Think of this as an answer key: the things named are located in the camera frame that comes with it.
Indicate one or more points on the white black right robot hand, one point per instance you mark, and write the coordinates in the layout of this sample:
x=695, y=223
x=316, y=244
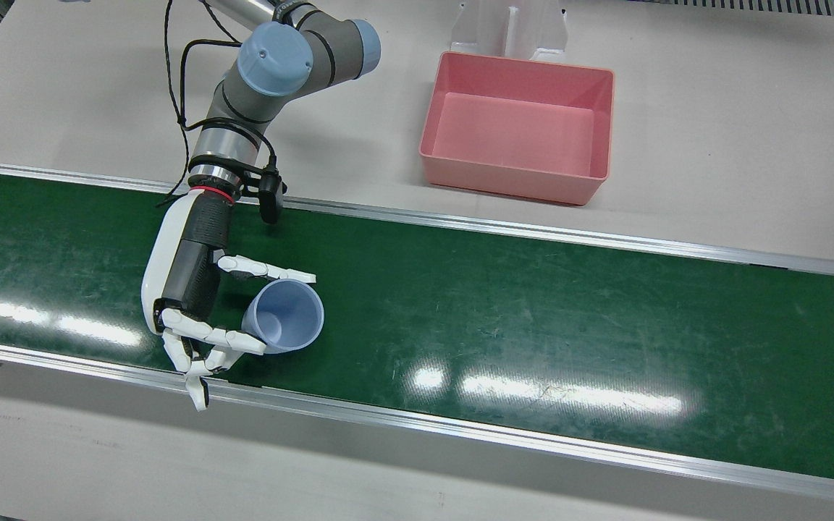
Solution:
x=171, y=268

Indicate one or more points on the grey silver right robot arm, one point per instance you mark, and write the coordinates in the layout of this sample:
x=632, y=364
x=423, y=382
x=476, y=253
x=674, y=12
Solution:
x=272, y=94

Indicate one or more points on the light blue plastic cup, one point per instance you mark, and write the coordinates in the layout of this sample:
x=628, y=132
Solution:
x=294, y=318

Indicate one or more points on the white column stand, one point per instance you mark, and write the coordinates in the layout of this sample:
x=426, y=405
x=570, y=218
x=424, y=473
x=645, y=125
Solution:
x=504, y=29

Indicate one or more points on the pink plastic box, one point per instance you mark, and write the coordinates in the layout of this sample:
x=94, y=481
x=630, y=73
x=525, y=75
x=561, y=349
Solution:
x=515, y=134

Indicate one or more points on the green belt conveyor aluminium frame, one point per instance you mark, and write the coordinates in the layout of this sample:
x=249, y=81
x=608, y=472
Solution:
x=496, y=311

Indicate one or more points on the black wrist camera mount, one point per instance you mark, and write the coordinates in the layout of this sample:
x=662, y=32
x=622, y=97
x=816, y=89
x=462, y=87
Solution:
x=271, y=199

